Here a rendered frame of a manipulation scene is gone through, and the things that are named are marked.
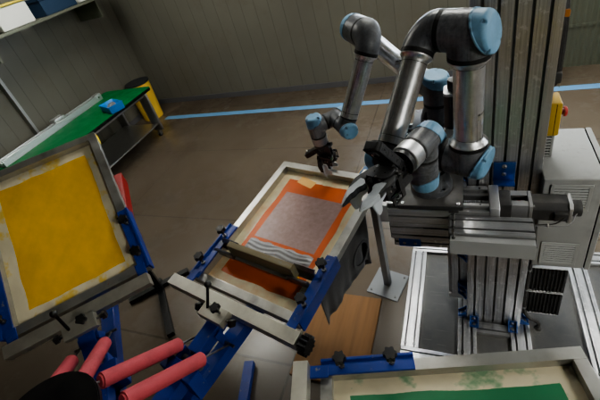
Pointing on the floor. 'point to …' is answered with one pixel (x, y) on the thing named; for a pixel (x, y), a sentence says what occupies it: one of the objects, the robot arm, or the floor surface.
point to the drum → (147, 95)
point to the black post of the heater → (160, 298)
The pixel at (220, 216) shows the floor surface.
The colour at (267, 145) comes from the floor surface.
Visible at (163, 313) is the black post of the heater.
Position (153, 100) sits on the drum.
